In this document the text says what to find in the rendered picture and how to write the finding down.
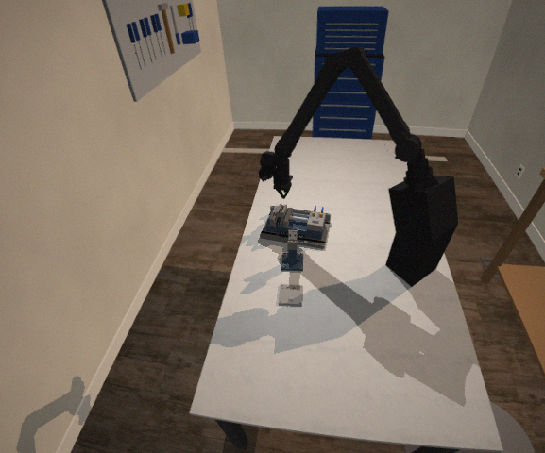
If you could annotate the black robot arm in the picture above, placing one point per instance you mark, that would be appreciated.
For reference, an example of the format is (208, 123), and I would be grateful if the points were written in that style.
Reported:
(419, 173)

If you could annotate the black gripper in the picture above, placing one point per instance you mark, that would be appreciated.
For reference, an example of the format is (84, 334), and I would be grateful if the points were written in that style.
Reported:
(285, 184)

